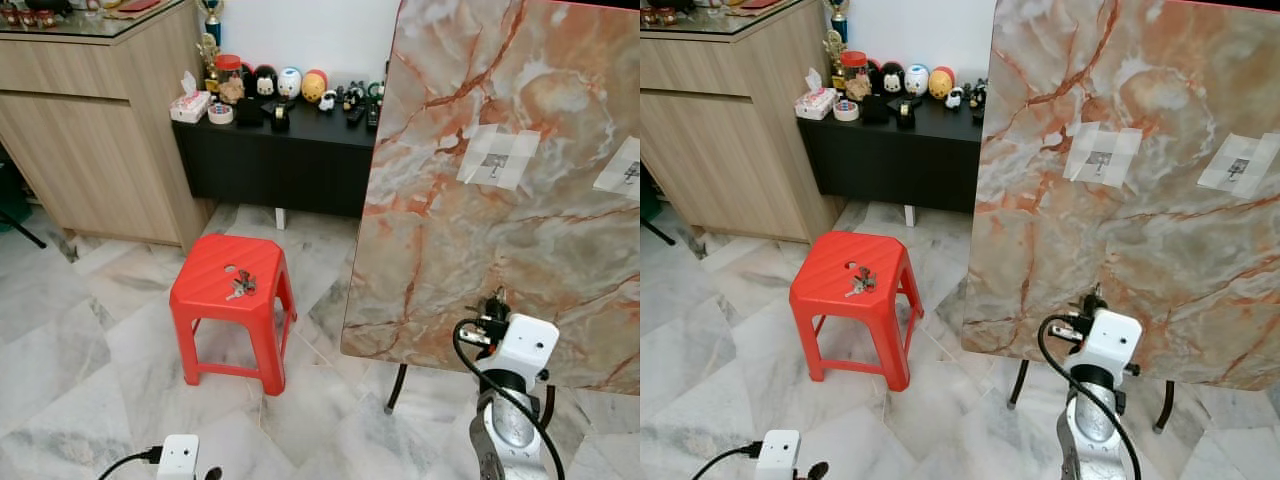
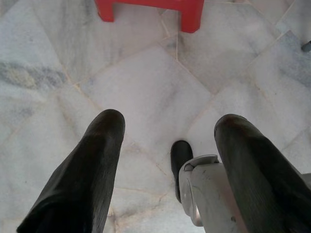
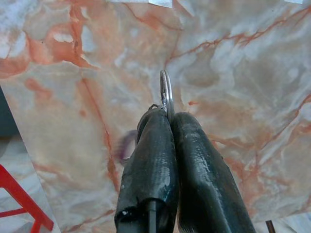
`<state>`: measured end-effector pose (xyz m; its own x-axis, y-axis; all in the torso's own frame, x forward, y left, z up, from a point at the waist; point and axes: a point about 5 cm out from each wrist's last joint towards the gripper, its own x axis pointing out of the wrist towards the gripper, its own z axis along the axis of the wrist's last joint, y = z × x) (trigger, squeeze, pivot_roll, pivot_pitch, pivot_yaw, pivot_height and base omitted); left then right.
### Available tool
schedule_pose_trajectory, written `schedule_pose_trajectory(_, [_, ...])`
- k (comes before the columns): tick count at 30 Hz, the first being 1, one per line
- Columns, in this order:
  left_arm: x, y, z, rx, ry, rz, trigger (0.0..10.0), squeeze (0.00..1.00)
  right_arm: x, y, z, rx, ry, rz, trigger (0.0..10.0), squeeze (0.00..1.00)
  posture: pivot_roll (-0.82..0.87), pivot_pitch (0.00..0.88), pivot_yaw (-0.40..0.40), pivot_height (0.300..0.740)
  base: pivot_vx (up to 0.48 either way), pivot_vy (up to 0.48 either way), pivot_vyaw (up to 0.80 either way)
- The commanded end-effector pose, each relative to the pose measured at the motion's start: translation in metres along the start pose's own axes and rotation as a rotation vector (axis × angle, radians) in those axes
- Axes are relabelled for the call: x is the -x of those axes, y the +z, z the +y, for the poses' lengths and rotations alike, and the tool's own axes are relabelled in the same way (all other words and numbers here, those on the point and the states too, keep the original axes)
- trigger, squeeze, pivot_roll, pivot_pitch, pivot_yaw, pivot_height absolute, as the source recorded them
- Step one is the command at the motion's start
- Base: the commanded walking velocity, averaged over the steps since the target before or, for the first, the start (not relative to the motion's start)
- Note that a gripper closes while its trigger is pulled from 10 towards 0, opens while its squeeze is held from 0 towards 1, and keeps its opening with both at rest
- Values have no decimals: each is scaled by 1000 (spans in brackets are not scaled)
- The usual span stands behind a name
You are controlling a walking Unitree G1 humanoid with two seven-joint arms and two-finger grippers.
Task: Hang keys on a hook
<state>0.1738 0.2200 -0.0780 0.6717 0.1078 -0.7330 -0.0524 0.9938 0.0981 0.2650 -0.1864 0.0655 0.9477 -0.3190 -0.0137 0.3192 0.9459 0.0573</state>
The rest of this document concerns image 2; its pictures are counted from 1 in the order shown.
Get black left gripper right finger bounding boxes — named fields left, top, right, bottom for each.
left=213, top=114, right=311, bottom=233

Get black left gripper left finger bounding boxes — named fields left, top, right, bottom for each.
left=16, top=109, right=126, bottom=233

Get black robot left foot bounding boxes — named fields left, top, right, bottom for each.
left=170, top=140, right=194, bottom=203

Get red plastic stool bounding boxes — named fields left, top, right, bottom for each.
left=94, top=0, right=205, bottom=33

